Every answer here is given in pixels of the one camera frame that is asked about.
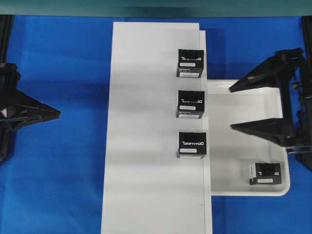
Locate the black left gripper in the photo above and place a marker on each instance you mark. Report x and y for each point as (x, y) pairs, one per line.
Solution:
(9, 78)

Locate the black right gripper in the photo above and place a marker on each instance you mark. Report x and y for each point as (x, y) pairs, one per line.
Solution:
(276, 130)

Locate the black Dynamixel box carried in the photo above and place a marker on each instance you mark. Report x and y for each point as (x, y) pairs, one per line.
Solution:
(192, 145)

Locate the white plastic tray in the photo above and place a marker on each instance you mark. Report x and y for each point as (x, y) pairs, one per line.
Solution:
(231, 151)

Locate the black Dynamixel box in tray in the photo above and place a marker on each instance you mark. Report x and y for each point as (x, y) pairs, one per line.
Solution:
(265, 173)

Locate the black Dynamixel box middle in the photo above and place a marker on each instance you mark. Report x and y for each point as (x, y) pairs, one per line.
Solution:
(190, 104)

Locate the black Dynamixel box far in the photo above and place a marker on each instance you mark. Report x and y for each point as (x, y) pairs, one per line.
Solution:
(190, 63)

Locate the white base board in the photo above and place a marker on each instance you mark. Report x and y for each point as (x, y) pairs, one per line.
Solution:
(147, 188)

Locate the blue table cloth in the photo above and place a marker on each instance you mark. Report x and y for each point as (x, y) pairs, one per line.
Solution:
(52, 183)

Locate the black right frame rail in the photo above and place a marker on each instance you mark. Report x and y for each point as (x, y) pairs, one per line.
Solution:
(306, 22)

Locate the black frame rail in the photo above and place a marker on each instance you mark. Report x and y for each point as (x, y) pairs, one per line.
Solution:
(6, 26)
(306, 22)

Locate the black left frame rail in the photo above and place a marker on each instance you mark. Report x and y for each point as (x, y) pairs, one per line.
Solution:
(6, 26)

